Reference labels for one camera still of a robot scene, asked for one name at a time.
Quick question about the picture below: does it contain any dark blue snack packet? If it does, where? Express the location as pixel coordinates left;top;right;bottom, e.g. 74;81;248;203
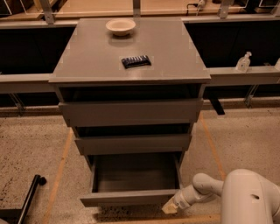
122;55;151;69

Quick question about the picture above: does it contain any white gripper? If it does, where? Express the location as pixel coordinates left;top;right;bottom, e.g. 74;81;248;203
162;185;213;214

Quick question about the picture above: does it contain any grey top drawer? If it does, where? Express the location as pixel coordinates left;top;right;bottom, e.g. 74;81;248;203
59;99;203;127

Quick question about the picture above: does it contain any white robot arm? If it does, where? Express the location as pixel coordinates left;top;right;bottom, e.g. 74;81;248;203
162;169;280;224

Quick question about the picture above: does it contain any black bracket under rail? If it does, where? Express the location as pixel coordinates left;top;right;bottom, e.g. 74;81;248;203
210;98;225;116

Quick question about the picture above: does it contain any grey bottom drawer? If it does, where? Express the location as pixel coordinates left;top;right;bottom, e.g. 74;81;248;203
80;152;183;207

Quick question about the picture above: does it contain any black metal stand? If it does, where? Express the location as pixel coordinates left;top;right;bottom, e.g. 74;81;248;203
0;174;47;224

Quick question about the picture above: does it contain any grey middle drawer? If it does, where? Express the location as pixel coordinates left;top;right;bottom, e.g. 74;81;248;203
75;134;192;155

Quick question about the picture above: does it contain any grey metal rail shelf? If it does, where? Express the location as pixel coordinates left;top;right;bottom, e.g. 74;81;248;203
0;66;280;94

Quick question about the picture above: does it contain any beige bowl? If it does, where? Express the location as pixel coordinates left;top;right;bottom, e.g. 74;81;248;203
106;18;136;37

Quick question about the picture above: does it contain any grey drawer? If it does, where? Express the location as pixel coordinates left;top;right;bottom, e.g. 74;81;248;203
80;152;183;207
59;99;203;127
75;134;192;155

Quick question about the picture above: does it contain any grey drawer cabinet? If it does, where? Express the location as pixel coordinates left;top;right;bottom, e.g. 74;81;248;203
48;17;212;169

